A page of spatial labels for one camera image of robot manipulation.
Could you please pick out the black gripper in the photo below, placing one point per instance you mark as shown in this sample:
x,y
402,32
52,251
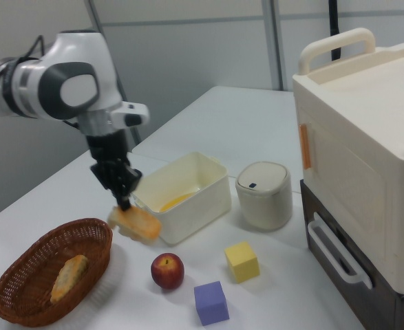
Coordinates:
x,y
107,148

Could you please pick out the orange-topped bread roll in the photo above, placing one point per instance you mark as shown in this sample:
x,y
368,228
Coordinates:
x,y
143,225

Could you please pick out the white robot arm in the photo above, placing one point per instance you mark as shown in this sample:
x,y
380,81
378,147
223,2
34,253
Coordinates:
x,y
67,89

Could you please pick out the pale ridged bread roll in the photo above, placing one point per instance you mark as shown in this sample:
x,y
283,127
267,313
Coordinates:
x,y
69,278

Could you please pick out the white plastic container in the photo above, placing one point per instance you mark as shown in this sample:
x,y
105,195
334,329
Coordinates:
x,y
194,206

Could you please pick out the red apple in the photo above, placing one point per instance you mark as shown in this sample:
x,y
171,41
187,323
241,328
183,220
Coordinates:
x,y
167,271

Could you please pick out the brown wicker basket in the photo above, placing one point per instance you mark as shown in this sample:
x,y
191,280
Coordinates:
x,y
26,261

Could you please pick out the small white lidded bin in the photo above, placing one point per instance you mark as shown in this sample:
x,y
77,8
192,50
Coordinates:
x,y
263,199

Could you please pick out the yellow cube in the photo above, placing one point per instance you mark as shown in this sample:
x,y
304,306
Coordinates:
x,y
242,263

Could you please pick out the purple cube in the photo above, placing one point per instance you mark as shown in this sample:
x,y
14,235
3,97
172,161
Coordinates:
x,y
211,303

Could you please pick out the orange oven door strip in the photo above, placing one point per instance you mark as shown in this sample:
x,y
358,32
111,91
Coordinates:
x,y
305,148

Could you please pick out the white toy oven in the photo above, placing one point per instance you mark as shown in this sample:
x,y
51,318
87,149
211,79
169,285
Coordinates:
x,y
360,154

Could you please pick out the black vertical pole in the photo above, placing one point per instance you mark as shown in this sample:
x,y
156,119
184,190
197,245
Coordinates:
x,y
334,27

